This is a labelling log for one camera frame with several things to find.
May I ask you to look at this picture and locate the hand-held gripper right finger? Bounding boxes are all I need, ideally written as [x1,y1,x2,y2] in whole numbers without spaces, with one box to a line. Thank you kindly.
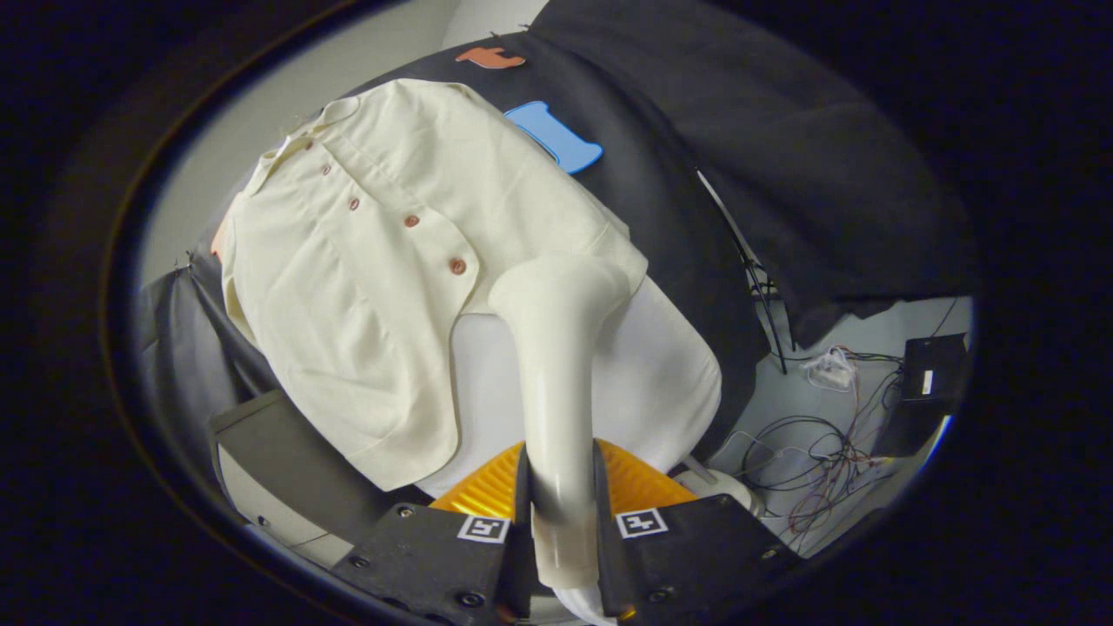
[593,439,801,623]

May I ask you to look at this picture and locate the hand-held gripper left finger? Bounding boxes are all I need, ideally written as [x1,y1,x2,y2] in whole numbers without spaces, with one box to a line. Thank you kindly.
[330,441,533,626]

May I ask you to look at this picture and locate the white garment steamer base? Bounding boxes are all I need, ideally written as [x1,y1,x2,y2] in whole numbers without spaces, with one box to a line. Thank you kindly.
[674,469,766,518]

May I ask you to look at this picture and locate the white garment steamer head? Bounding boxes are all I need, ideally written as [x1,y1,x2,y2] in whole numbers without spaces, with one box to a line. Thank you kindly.
[487,252,636,590]

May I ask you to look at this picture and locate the cream button shirt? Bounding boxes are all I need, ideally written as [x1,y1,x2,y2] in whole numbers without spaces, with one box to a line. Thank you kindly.
[222,78,649,492]

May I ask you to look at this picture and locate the white cabinet with grey top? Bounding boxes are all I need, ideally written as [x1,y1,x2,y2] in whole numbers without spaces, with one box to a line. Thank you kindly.
[209,390,436,570]

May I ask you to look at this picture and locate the white power strip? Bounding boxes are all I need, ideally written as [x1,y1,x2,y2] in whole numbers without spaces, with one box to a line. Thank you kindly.
[804,348,857,390]

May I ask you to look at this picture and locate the thin black stand pole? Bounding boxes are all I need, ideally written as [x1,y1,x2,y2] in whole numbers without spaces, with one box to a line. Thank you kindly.
[696,170,792,375]

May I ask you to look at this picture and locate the black box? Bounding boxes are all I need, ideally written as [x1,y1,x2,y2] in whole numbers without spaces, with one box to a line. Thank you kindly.
[872,335,970,457]

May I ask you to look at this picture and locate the black backdrop cloth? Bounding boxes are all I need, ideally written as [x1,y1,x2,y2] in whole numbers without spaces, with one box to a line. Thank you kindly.
[139,0,979,462]

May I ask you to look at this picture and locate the tangle of cables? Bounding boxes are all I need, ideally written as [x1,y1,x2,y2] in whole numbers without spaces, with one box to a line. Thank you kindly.
[722,296,962,549]

